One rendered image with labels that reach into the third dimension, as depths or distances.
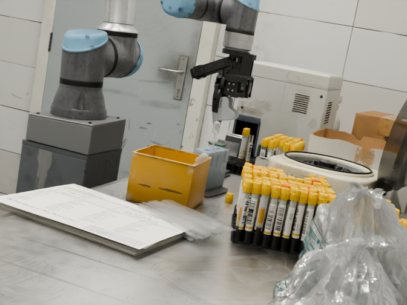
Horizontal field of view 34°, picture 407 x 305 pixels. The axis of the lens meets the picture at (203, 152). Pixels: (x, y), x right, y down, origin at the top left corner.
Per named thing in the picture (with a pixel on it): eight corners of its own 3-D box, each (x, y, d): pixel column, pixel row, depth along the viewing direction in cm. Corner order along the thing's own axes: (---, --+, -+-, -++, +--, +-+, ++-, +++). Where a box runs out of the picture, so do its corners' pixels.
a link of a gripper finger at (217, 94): (215, 113, 172) (221, 78, 170) (209, 112, 172) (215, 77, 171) (221, 112, 176) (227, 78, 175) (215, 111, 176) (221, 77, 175)
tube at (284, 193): (269, 244, 122) (280, 186, 120) (278, 245, 122) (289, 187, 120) (270, 247, 120) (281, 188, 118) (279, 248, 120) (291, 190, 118)
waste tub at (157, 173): (146, 188, 149) (153, 144, 147) (204, 202, 145) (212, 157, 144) (123, 199, 136) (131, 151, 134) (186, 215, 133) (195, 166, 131)
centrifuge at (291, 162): (271, 188, 172) (281, 141, 170) (386, 221, 159) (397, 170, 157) (230, 200, 151) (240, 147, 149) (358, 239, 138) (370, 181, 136)
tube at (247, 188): (232, 236, 122) (244, 179, 120) (241, 238, 122) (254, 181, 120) (232, 239, 120) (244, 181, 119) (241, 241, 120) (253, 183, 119)
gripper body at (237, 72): (241, 100, 170) (251, 53, 168) (210, 94, 172) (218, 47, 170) (250, 100, 177) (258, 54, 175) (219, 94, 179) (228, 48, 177)
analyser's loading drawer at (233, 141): (235, 146, 219) (238, 130, 218) (255, 150, 217) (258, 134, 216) (215, 152, 200) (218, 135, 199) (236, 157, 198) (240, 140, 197)
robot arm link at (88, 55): (49, 75, 180) (53, 25, 177) (82, 75, 192) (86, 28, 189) (84, 82, 174) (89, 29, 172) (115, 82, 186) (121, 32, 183)
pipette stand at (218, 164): (201, 184, 162) (209, 144, 160) (227, 192, 159) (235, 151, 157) (181, 189, 153) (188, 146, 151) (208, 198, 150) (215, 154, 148)
